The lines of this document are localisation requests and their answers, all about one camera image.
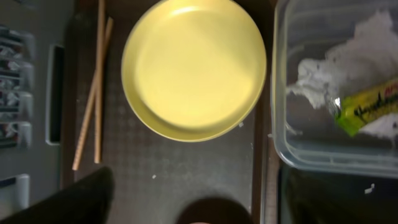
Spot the black waste bin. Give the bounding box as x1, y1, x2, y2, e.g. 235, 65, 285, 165
277, 165, 397, 224

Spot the dark brown serving tray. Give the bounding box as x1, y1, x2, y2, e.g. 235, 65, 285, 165
61, 1, 277, 223

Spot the green orange snack wrapper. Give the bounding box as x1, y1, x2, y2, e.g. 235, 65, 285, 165
330, 78, 397, 136

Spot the right wooden chopstick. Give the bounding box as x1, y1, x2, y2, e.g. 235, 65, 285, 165
94, 0, 106, 164

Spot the white tissue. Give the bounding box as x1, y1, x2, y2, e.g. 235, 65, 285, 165
286, 10, 397, 139

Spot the clear plastic waste bin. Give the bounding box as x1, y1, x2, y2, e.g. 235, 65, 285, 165
271, 1, 397, 178

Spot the yellow plate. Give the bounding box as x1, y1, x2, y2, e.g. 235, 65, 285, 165
121, 0, 267, 142

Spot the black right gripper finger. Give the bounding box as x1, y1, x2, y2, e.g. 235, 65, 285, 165
1, 167, 114, 224

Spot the grey dishwasher rack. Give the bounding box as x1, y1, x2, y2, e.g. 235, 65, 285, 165
1, 0, 74, 218

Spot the left wooden chopstick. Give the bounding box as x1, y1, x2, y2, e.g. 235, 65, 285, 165
72, 17, 114, 171

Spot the wooden chopstick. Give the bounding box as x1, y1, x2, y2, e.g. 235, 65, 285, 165
72, 17, 114, 171
94, 0, 106, 164

